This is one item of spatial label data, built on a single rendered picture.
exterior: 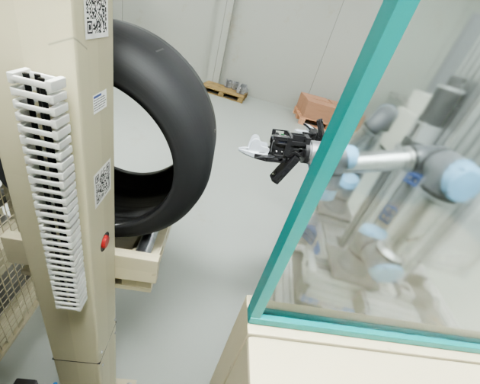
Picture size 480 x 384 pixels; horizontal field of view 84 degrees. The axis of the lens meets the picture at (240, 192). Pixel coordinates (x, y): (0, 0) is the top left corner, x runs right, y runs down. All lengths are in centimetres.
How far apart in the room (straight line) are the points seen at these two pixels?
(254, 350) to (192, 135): 47
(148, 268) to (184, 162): 33
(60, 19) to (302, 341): 47
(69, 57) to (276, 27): 675
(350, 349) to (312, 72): 698
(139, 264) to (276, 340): 54
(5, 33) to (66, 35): 7
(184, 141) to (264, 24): 654
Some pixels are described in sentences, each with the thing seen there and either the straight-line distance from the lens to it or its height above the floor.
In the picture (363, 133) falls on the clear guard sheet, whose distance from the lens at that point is 21.
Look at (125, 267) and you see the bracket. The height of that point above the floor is 90.
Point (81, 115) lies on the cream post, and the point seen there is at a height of 137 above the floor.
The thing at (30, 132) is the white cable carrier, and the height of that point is 136.
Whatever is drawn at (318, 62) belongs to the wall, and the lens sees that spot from 718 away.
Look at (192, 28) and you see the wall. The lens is 739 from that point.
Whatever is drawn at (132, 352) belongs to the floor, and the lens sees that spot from 171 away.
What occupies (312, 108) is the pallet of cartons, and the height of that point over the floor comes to 39.
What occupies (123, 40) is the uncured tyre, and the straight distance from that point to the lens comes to 66.
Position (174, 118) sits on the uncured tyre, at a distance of 62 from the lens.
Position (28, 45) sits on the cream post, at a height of 145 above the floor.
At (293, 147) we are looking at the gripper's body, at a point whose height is 127.
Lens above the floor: 154
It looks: 32 degrees down
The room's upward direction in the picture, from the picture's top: 17 degrees clockwise
